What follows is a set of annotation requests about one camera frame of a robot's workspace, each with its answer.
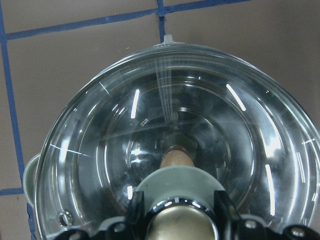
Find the glass pot lid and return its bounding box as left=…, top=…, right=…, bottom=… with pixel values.
left=35, top=43, right=320, bottom=240

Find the brown egg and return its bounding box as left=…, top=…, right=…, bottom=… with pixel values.
left=160, top=149, right=195, bottom=168

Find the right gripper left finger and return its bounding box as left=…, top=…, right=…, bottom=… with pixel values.
left=124, top=191, right=150, bottom=240

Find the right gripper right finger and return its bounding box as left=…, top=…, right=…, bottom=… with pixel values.
left=213, top=190, right=241, bottom=240

